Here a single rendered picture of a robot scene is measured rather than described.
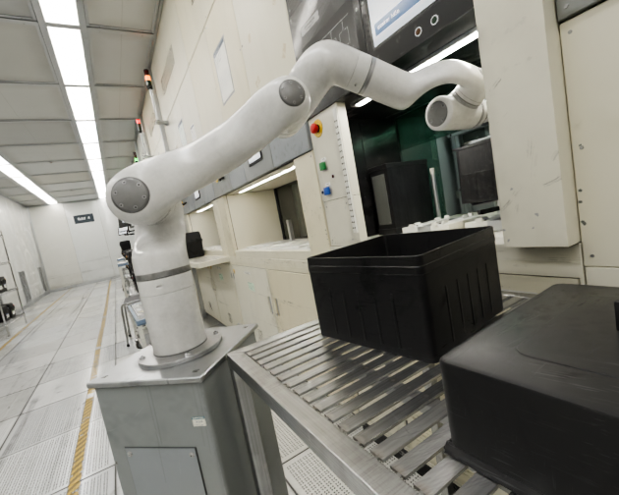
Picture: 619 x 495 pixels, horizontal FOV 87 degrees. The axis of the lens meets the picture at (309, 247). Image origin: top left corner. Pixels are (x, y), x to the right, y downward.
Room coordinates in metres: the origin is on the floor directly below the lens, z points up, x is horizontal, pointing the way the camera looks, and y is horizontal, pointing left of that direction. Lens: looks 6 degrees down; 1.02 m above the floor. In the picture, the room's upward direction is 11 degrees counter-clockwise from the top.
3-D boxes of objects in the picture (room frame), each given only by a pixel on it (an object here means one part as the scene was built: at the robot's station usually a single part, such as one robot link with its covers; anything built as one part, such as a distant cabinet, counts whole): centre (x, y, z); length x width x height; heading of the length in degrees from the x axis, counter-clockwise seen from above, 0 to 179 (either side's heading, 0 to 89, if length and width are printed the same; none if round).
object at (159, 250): (0.80, 0.35, 1.07); 0.19 x 0.12 x 0.24; 10
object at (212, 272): (3.47, 0.85, 1.50); 1.52 x 0.99 x 3.00; 30
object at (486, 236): (0.67, -0.18, 0.85); 0.28 x 0.28 x 0.17; 38
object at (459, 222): (1.25, -0.52, 0.89); 0.22 x 0.21 x 0.04; 120
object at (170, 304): (0.76, 0.35, 0.85); 0.19 x 0.19 x 0.18
